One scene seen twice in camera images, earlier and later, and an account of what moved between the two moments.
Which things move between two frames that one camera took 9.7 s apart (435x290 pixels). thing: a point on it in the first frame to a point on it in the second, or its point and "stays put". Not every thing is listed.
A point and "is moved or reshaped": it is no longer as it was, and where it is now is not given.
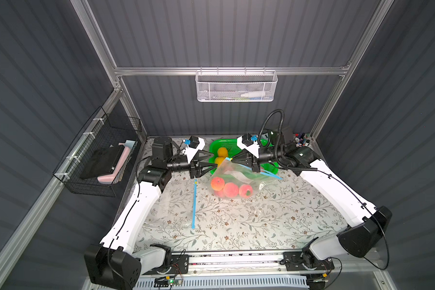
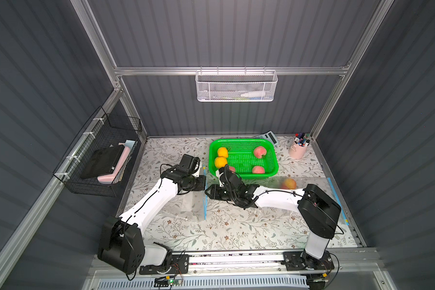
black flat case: (101, 162) stays put
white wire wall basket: (235, 86) stays put
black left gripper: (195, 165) to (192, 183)
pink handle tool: (127, 145) stays put
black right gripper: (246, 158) to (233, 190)
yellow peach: (222, 151) stays put
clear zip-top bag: (234, 180) is moved or reshaped
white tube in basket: (254, 94) stays put
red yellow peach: (217, 183) is moved or reshaped
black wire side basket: (99, 161) stays put
